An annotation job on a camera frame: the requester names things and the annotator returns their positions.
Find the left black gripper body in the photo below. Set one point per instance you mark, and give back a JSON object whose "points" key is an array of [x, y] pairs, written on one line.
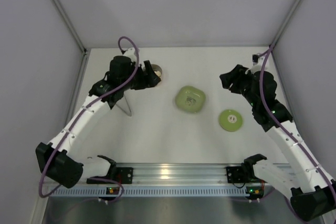
{"points": [[143, 77]]}

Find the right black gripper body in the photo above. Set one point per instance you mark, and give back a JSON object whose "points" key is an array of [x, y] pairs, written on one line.
{"points": [[237, 80]]}

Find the green round lid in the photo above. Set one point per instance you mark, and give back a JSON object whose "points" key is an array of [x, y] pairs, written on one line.
{"points": [[230, 120]]}

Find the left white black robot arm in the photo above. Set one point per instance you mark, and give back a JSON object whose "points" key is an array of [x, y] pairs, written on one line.
{"points": [[57, 159]]}

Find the green square bowl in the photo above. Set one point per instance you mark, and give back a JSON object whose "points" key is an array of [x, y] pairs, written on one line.
{"points": [[190, 99]]}

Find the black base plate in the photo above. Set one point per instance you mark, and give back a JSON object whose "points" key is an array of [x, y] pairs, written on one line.
{"points": [[122, 175], [247, 174]]}

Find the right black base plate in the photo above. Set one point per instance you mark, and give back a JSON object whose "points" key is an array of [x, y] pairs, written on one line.
{"points": [[247, 174]]}

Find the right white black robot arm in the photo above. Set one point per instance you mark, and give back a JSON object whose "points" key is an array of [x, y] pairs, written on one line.
{"points": [[311, 191]]}

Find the grey slotted cable duct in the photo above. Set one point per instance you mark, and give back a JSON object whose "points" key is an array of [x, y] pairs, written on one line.
{"points": [[156, 191]]}

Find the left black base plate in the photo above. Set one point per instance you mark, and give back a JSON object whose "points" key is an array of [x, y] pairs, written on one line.
{"points": [[122, 175]]}

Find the round metal tin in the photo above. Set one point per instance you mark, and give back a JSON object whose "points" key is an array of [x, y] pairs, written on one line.
{"points": [[158, 68]]}

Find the silver metal tongs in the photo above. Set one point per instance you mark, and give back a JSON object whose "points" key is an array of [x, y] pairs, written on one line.
{"points": [[124, 106]]}

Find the aluminium mounting rail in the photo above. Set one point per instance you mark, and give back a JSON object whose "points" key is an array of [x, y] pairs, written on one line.
{"points": [[181, 172]]}

